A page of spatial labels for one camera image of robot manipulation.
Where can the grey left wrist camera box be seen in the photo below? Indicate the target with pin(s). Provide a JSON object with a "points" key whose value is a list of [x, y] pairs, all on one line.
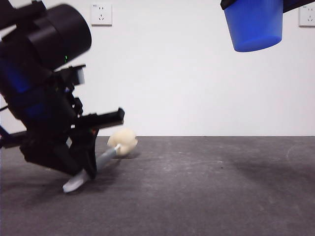
{"points": [[80, 76]]}

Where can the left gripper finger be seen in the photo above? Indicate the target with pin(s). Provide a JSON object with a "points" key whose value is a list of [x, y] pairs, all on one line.
{"points": [[54, 155], [89, 152]]}

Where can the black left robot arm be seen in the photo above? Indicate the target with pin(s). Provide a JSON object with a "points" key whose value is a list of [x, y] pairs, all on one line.
{"points": [[49, 37]]}

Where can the white wall power socket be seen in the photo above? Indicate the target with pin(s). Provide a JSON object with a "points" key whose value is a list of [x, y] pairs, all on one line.
{"points": [[102, 14], [307, 18]]}

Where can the blue ribbed plastic cup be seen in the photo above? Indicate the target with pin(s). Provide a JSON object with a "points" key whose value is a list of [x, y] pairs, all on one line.
{"points": [[256, 27]]}

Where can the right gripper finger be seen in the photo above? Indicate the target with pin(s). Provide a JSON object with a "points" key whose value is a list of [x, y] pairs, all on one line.
{"points": [[227, 3], [295, 3]]}

